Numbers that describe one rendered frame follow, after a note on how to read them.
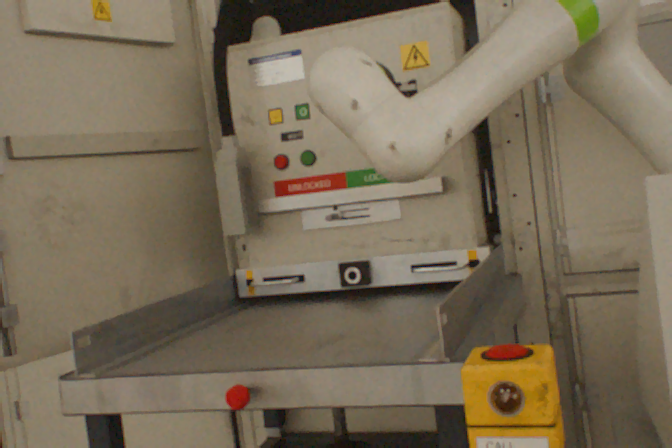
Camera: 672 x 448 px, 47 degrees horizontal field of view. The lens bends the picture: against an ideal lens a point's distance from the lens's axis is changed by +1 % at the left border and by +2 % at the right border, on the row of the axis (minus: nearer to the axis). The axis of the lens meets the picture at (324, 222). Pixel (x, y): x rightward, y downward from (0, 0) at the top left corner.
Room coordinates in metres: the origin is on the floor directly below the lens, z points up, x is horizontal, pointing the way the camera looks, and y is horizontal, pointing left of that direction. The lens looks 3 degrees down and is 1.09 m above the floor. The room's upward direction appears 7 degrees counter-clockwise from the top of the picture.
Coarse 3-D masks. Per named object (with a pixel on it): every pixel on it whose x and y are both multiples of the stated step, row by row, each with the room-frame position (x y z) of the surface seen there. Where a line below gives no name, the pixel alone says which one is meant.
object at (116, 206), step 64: (0, 0) 1.42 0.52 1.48; (64, 0) 1.50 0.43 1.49; (128, 0) 1.62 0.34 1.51; (0, 64) 1.41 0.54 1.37; (64, 64) 1.51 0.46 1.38; (128, 64) 1.64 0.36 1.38; (192, 64) 1.79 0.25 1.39; (0, 128) 1.39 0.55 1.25; (64, 128) 1.49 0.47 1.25; (128, 128) 1.62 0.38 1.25; (192, 128) 1.76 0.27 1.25; (0, 192) 1.38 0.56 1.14; (64, 192) 1.48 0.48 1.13; (128, 192) 1.60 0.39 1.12; (192, 192) 1.74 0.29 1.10; (0, 256) 1.34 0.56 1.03; (64, 256) 1.46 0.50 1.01; (128, 256) 1.58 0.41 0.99; (192, 256) 1.72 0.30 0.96; (0, 320) 1.33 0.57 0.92; (64, 320) 1.45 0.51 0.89
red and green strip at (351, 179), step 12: (372, 168) 1.54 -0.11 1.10; (288, 180) 1.60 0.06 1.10; (300, 180) 1.59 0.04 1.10; (312, 180) 1.58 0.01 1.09; (324, 180) 1.58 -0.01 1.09; (336, 180) 1.57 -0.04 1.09; (348, 180) 1.56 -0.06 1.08; (360, 180) 1.55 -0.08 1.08; (372, 180) 1.54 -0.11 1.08; (384, 180) 1.53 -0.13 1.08; (276, 192) 1.61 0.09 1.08; (288, 192) 1.60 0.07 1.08; (300, 192) 1.59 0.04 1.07; (312, 192) 1.58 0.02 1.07
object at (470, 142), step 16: (384, 16) 1.52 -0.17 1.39; (304, 32) 1.58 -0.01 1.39; (464, 32) 1.63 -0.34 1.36; (464, 48) 1.61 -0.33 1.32; (464, 144) 1.48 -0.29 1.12; (480, 144) 1.68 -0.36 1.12; (480, 160) 1.65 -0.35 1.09; (480, 176) 1.63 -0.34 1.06; (480, 192) 1.60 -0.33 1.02; (368, 208) 1.57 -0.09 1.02; (480, 208) 1.58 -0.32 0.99; (480, 224) 1.55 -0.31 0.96; (496, 224) 1.78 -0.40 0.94; (480, 240) 1.53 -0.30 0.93
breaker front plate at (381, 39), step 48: (240, 48) 1.63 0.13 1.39; (288, 48) 1.59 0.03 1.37; (384, 48) 1.52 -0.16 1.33; (432, 48) 1.49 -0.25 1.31; (240, 96) 1.63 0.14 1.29; (288, 96) 1.59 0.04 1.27; (240, 144) 1.64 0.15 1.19; (288, 144) 1.60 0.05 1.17; (336, 144) 1.56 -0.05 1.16; (288, 240) 1.61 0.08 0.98; (336, 240) 1.57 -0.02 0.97; (384, 240) 1.54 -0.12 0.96; (432, 240) 1.50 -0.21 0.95
